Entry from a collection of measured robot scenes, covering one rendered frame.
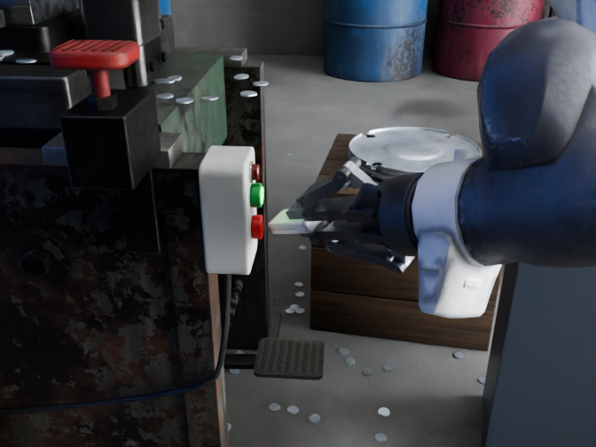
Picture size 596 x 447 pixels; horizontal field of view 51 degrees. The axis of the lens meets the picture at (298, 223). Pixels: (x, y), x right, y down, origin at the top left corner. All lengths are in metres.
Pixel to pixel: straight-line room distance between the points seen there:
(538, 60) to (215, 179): 0.35
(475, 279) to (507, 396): 0.60
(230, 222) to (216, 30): 3.68
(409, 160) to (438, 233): 0.87
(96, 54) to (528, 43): 0.34
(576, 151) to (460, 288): 0.14
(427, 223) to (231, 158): 0.26
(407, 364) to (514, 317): 0.43
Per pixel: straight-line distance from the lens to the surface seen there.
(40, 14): 0.93
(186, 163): 0.70
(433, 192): 0.51
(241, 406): 1.28
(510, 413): 1.13
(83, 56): 0.57
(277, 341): 1.16
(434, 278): 0.51
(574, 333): 1.04
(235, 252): 0.70
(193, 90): 0.90
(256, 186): 0.70
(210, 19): 4.32
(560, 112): 0.45
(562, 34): 0.48
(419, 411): 1.28
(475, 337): 1.43
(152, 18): 0.94
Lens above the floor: 0.87
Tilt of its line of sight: 27 degrees down
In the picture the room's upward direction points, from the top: straight up
